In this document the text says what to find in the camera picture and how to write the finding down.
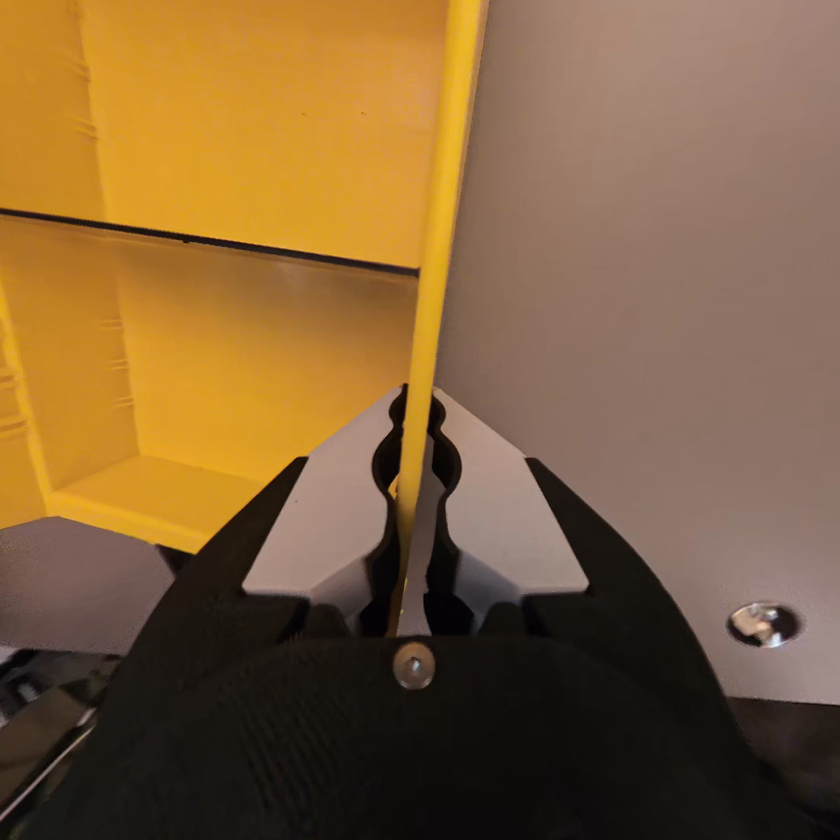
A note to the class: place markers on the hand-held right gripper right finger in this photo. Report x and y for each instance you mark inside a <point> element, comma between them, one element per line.
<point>512,525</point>

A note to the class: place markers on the black plastic bin divider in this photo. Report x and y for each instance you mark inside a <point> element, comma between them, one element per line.
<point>197,239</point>

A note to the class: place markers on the yellow bin with black divider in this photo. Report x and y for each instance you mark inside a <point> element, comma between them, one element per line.
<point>229,131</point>

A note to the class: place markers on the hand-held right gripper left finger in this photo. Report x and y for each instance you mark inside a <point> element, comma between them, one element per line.
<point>315,525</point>

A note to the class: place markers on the shiny dark metal frame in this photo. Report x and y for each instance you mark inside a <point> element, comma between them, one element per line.
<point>39,722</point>

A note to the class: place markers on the round metal table grommet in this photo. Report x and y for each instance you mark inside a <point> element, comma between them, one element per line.
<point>764,623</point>

